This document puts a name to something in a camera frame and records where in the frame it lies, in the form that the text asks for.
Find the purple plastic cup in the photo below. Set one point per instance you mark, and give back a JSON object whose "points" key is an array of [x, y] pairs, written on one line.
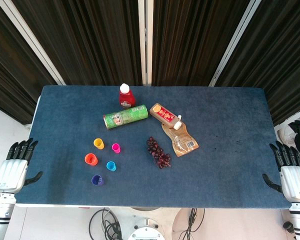
{"points": [[97, 180]]}

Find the blue table cloth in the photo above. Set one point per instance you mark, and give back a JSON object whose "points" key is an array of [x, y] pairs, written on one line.
{"points": [[215, 162]]}

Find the yellow plastic cup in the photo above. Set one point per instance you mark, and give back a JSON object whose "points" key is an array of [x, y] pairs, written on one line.
{"points": [[99, 143]]}

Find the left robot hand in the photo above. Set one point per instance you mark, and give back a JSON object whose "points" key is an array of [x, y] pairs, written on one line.
{"points": [[11, 172]]}

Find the orange plastic cup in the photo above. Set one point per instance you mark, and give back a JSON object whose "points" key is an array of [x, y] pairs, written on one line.
{"points": [[91, 159]]}

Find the red ketchup bottle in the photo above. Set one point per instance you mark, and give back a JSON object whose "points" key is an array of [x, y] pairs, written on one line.
{"points": [[127, 98]]}

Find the blue plastic cup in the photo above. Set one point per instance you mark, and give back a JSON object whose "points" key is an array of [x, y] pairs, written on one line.
{"points": [[111, 166]]}

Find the purple grape bunch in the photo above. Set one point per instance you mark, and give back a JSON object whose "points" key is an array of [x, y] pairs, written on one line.
{"points": [[156, 150]]}

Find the brown drink bottle red label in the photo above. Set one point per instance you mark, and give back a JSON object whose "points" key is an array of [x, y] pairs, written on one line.
{"points": [[162, 113]]}

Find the pink plastic cup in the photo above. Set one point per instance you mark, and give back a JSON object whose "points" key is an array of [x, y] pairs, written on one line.
{"points": [[116, 148]]}

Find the white table frame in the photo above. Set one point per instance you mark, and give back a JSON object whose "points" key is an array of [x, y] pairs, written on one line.
{"points": [[52, 205]]}

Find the dark slatted panel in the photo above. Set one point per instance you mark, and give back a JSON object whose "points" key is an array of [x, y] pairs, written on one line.
{"points": [[7, 75], [190, 42], [285, 62], [90, 42]]}

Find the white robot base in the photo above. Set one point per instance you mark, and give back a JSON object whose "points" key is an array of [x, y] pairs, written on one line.
{"points": [[146, 232]]}

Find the white frame post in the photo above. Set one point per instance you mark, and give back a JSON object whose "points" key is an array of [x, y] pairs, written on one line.
{"points": [[145, 42], [30, 40], [231, 42]]}

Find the brown spout pouch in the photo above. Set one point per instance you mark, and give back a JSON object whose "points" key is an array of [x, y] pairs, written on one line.
{"points": [[182, 141]]}

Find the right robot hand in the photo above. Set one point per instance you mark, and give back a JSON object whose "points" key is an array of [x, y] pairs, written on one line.
{"points": [[296, 180]]}

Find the green chips can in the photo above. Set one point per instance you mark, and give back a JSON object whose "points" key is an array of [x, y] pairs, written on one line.
{"points": [[125, 117]]}

